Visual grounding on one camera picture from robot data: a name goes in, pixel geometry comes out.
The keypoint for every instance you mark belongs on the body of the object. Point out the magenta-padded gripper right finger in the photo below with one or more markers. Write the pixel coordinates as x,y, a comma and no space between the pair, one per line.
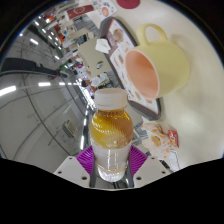
140,159

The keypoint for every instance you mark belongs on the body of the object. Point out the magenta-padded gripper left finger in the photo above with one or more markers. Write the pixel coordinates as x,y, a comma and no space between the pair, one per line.
83,159

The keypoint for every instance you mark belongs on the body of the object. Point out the clear plastic drink bottle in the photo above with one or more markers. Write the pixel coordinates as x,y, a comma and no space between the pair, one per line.
110,133

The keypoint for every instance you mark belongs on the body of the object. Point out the clear plastic food bag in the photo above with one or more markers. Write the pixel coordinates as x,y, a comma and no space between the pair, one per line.
155,140

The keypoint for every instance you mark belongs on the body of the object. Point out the ceiling air conditioner unit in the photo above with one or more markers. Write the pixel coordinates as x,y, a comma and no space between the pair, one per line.
70,129

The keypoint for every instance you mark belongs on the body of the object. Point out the white printed card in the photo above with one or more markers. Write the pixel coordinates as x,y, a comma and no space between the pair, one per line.
173,160

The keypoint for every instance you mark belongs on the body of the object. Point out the person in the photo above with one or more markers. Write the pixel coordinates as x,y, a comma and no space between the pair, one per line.
98,81

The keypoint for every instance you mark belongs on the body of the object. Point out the yellow mug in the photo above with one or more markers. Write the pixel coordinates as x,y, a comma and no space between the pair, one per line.
170,66

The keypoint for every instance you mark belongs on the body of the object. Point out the group of ceiling lights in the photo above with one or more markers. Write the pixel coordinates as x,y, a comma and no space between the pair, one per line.
8,90

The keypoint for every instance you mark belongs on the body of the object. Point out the beige chair with oval hole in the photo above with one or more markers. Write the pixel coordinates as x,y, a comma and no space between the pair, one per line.
90,55

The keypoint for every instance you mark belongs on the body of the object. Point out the crumpled white napkin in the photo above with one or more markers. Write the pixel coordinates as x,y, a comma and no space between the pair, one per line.
102,46

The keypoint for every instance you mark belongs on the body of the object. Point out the colourful sticker sheet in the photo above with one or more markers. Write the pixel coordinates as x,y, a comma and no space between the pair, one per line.
105,8

